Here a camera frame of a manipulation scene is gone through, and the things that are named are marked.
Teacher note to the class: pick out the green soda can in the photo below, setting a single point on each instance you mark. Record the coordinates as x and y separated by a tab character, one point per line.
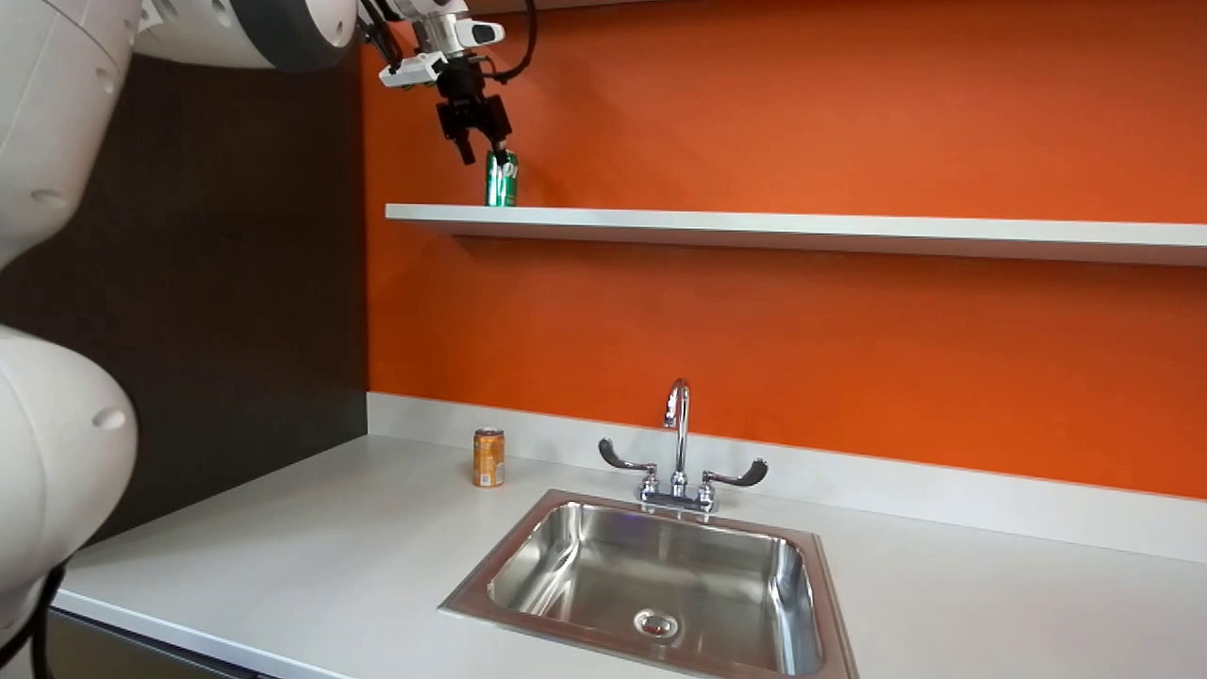
504	184

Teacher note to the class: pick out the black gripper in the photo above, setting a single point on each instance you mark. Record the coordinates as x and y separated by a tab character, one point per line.
467	105

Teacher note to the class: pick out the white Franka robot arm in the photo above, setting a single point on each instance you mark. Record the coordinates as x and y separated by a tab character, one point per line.
78	116

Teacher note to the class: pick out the stainless steel sink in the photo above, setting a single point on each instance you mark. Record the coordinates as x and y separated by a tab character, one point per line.
652	591

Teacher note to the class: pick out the dark wood cabinet panel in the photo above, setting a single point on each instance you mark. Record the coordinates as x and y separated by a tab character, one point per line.
237	276

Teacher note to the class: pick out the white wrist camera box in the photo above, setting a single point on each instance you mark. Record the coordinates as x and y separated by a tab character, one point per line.
411	69

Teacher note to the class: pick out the orange soda can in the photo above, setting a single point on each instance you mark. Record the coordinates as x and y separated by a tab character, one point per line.
486	458

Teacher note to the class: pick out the long white wall shelf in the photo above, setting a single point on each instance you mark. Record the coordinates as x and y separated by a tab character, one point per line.
804	232

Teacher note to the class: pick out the white backsplash strip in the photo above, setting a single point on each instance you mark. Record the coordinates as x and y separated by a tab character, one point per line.
878	484

